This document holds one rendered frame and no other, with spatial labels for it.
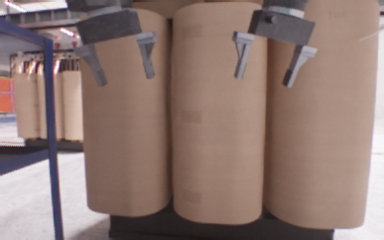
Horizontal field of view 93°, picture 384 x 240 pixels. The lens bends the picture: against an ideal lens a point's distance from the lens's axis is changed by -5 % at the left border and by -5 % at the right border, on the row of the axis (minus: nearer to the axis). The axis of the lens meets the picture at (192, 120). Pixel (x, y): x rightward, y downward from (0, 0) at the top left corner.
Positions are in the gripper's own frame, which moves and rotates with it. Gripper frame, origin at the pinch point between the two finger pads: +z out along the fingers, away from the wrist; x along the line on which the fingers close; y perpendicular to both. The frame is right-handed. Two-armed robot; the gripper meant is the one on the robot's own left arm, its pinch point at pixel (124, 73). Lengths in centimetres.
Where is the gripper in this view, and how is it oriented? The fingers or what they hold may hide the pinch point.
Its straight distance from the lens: 51.5
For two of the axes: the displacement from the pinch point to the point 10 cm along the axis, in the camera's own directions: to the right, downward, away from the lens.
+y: 1.1, -4.7, 8.8
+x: -9.8, 1.0, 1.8
